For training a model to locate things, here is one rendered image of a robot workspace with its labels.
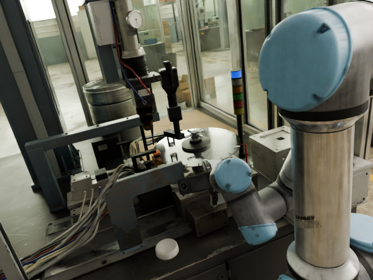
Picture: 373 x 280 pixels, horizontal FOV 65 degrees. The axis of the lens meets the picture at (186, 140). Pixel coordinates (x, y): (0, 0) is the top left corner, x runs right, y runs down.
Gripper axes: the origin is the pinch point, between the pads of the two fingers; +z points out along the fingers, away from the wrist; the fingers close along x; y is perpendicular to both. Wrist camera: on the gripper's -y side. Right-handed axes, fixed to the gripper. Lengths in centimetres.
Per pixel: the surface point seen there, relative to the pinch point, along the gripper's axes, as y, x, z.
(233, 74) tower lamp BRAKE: 22.3, 41.6, 15.6
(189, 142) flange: -1.8, 16.4, 11.2
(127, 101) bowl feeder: -26, 53, 57
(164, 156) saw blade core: -12.1, 12.4, 7.3
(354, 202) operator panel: 45.9, -15.5, -1.6
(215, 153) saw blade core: 5.4, 9.5, 3.1
